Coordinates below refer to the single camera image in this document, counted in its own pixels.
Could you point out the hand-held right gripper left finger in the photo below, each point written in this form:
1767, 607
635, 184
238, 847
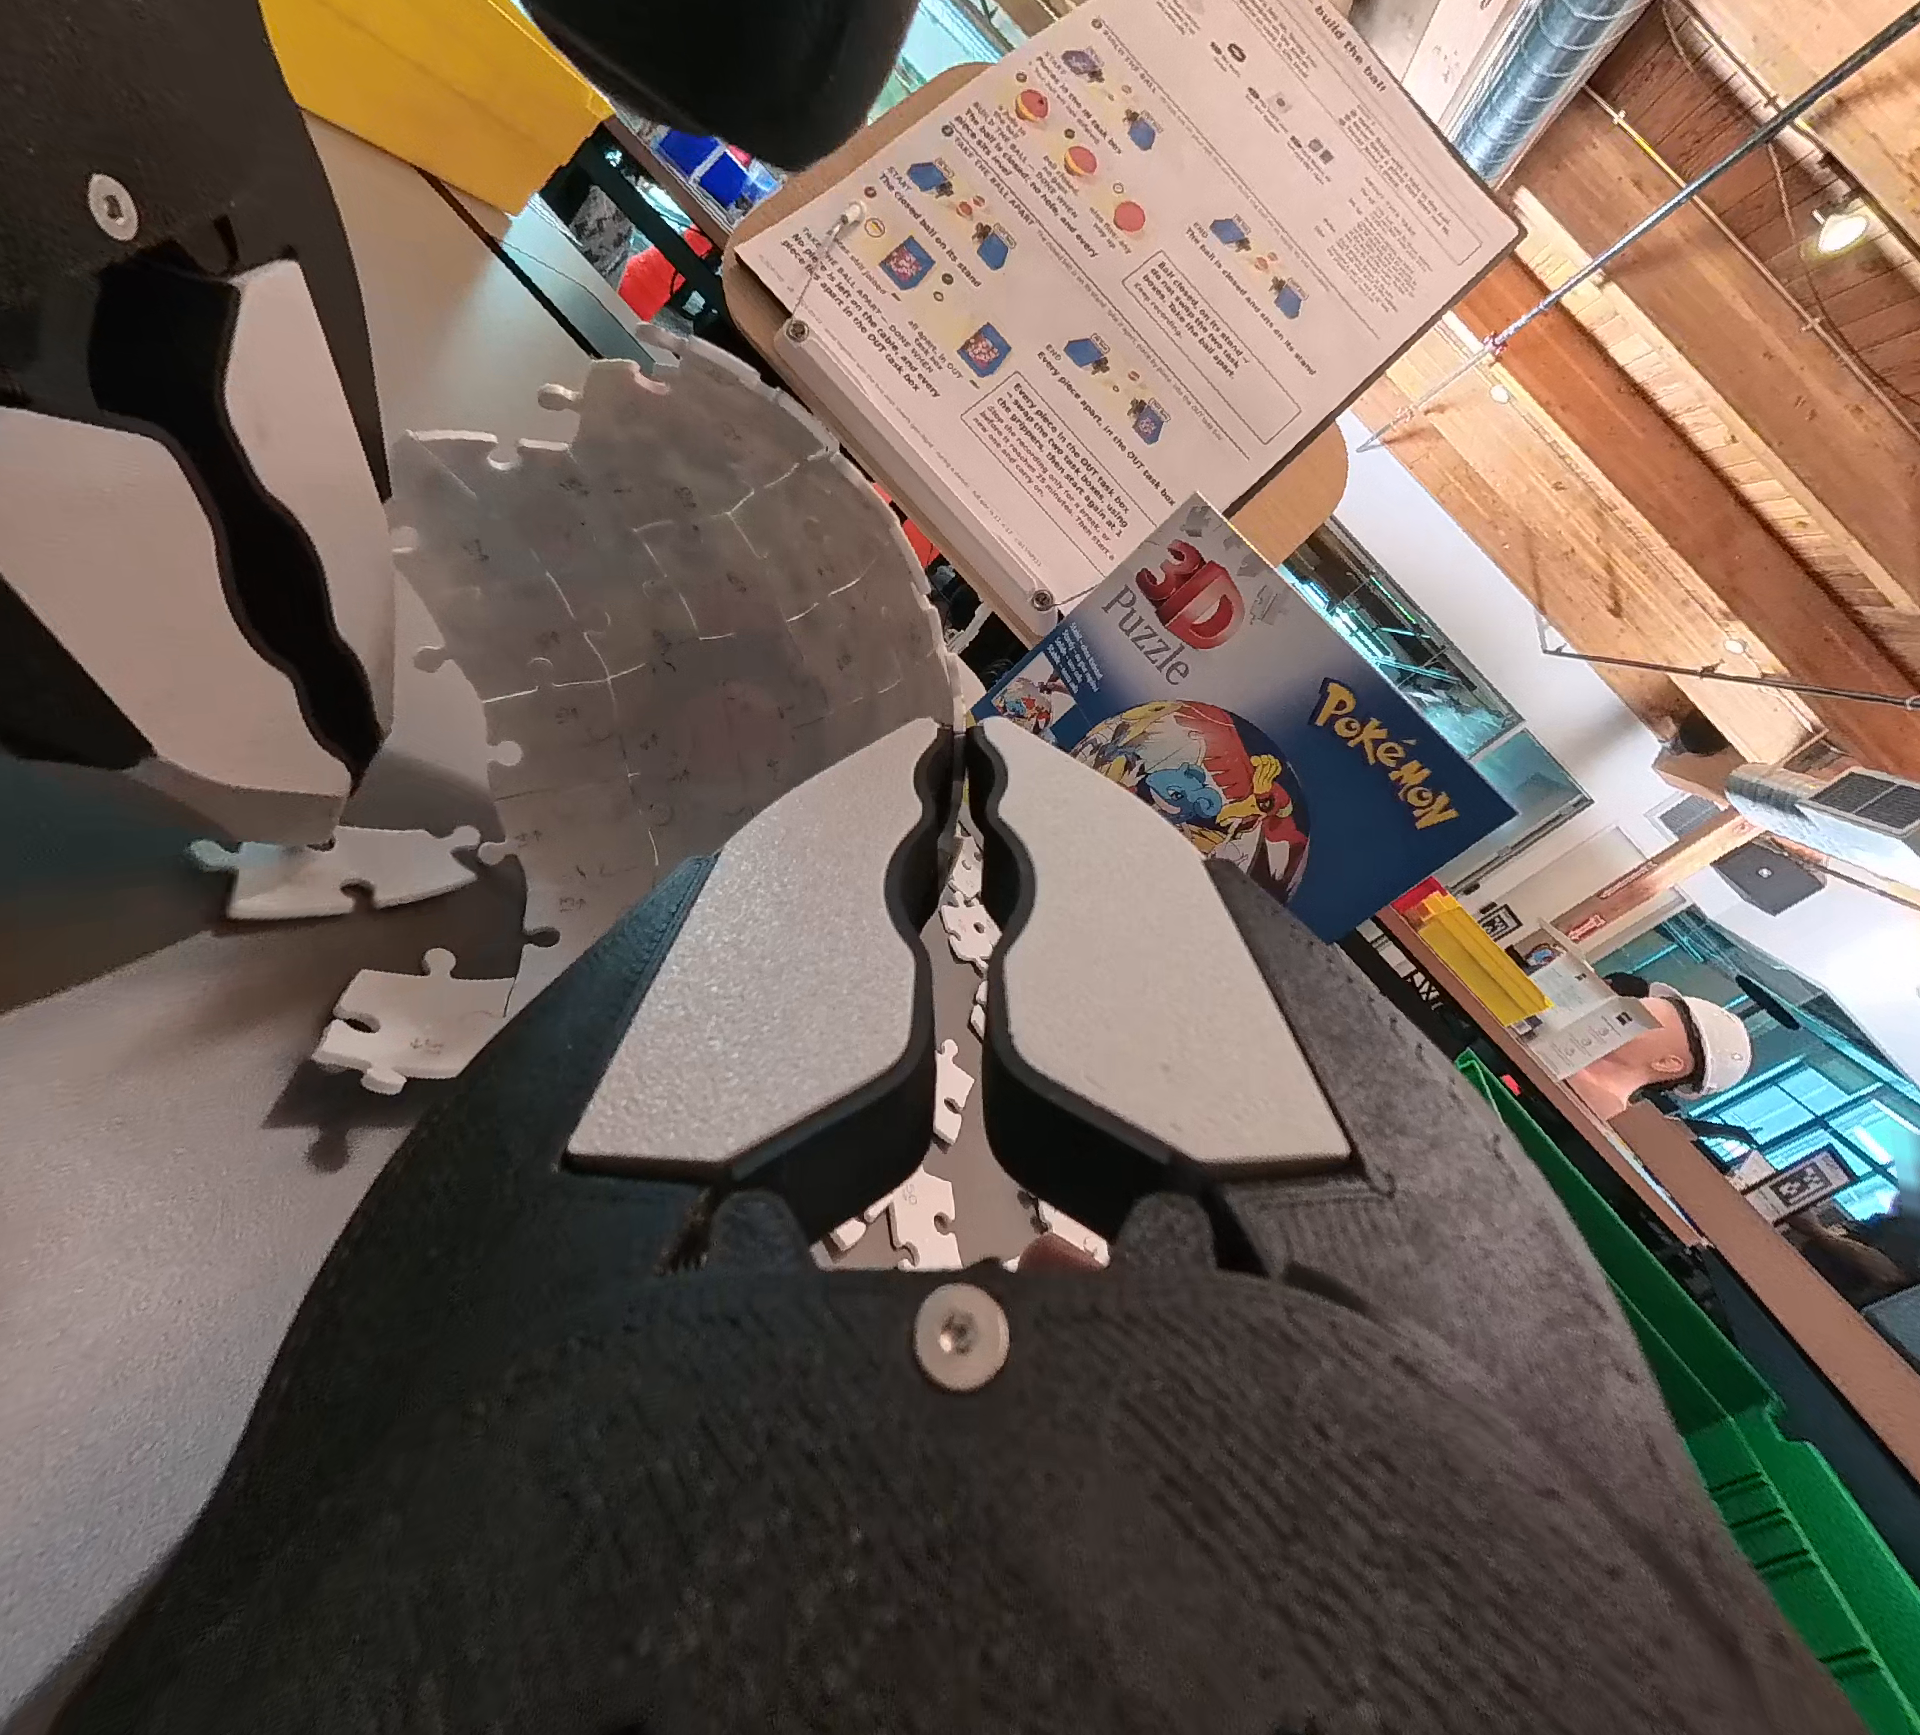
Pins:
751, 999

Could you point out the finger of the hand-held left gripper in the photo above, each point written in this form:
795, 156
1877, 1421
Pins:
134, 595
322, 443

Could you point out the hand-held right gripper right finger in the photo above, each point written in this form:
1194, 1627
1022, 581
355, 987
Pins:
1155, 999

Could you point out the pile of puzzle pieces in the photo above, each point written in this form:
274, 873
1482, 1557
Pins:
915, 1233

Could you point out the white puzzle piece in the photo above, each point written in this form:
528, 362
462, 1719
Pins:
413, 1029
360, 871

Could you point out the partly built puzzle ball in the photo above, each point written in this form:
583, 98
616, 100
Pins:
674, 595

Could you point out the blue puzzle box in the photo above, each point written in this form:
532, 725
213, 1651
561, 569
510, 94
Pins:
1351, 745

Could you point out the yellow plastic bin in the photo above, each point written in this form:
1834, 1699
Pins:
420, 70

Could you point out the stack of small yellow bins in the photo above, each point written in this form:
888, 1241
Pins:
1479, 955

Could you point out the orange traffic cone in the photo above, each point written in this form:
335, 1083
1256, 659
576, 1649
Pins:
664, 282

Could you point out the green plastic bin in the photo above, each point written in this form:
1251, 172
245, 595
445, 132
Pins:
1801, 1539
1620, 1255

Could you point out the wooden table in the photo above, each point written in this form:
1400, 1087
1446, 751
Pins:
1724, 1209

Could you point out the white instruction sheet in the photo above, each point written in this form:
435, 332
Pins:
1124, 264

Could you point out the ceiling lamp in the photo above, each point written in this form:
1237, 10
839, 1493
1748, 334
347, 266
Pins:
1842, 226

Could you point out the black wall speaker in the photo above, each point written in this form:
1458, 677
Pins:
1771, 877

